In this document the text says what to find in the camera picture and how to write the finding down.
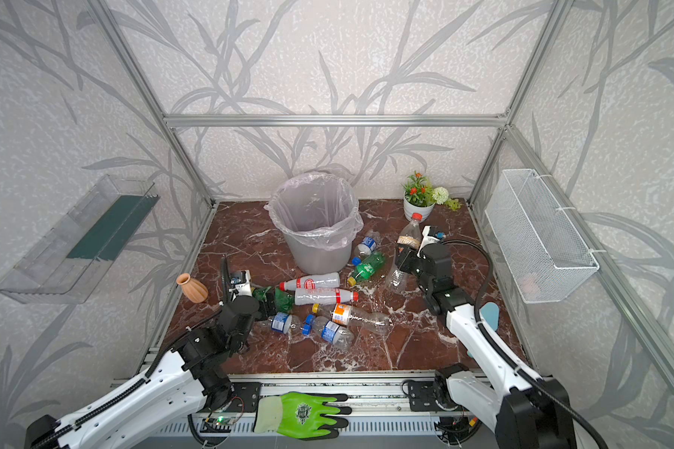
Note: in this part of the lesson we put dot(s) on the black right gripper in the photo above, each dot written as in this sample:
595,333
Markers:
410,260

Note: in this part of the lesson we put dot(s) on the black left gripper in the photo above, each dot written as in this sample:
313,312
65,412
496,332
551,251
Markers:
227,283

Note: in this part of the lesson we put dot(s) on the clear bottle red cap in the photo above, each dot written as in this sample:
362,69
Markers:
408,240

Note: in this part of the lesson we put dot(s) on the green bottle yellow cap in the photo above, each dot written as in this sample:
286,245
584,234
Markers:
366,270
284,301

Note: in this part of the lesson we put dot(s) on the clear bottle blue label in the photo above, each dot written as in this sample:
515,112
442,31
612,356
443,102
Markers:
284,326
338,336

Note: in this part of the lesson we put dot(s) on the clear bottle orange label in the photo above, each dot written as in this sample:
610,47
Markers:
347,315

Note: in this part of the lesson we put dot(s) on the white bottle red cap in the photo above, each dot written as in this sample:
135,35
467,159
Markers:
328,280

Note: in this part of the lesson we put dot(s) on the white bottle red label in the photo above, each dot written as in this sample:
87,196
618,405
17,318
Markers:
325,296

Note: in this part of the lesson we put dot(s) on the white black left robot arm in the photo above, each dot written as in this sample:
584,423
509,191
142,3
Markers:
185,378

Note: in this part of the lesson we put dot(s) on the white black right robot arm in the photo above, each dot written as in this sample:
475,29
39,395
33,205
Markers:
521,408

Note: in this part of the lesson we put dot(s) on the grey mesh waste bin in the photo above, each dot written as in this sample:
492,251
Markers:
315,261

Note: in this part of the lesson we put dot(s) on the clear plastic bin liner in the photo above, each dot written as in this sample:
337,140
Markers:
318,209

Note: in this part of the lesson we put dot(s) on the terracotta ribbed vase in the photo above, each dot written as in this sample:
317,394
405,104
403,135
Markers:
192,289

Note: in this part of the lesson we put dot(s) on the small pepsi bottle blue label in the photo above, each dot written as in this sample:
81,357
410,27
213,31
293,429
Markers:
365,247

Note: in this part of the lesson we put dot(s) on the potted plant white pot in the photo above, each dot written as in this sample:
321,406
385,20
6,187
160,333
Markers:
421,196

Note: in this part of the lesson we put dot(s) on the green circuit board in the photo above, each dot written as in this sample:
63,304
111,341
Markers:
219,424

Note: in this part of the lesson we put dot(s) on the green work glove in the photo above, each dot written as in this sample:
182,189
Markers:
301,416

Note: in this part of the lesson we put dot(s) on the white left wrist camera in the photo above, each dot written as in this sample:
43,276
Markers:
239,284

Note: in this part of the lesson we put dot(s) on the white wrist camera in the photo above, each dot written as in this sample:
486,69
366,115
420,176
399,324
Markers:
430,235
239,284

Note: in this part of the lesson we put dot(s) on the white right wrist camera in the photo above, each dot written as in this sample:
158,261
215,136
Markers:
430,235

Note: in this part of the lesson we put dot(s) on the white wire mesh basket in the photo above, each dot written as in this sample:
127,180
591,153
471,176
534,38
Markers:
546,255

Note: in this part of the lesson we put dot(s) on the clear acrylic wall shelf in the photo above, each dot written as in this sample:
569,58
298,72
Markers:
68,263

